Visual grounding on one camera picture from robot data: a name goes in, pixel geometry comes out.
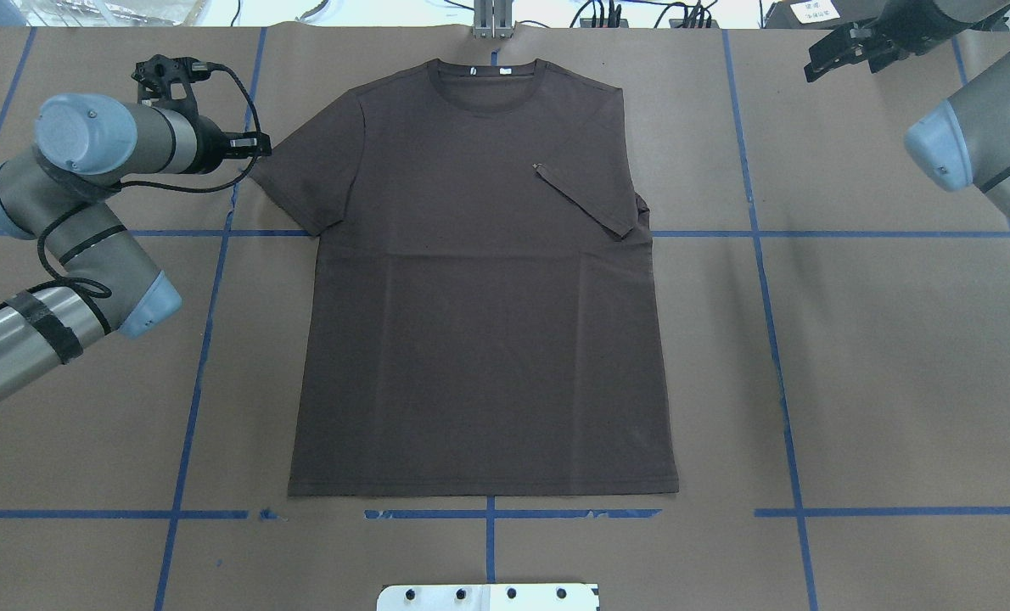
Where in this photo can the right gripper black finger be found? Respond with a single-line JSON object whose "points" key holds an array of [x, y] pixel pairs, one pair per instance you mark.
{"points": [[824, 56]]}

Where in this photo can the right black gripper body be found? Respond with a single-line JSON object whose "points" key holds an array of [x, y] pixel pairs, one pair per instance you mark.
{"points": [[898, 33]]}

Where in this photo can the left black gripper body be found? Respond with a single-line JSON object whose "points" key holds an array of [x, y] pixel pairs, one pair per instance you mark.
{"points": [[211, 142]]}

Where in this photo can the dark brown t-shirt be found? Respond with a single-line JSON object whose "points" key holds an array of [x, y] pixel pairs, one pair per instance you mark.
{"points": [[484, 319]]}

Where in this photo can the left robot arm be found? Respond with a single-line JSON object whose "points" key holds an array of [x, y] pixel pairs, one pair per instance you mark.
{"points": [[100, 280]]}

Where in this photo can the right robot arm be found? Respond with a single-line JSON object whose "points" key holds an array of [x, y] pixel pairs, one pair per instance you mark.
{"points": [[965, 140]]}

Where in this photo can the brown paper table cover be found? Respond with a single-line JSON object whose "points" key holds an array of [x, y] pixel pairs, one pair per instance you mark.
{"points": [[837, 340]]}

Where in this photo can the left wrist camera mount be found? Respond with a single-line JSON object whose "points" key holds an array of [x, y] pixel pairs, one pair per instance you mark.
{"points": [[168, 83]]}

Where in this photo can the aluminium frame post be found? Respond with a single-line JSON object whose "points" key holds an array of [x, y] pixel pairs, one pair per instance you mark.
{"points": [[493, 19]]}

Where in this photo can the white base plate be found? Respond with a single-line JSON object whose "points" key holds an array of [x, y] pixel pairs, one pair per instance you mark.
{"points": [[505, 596]]}

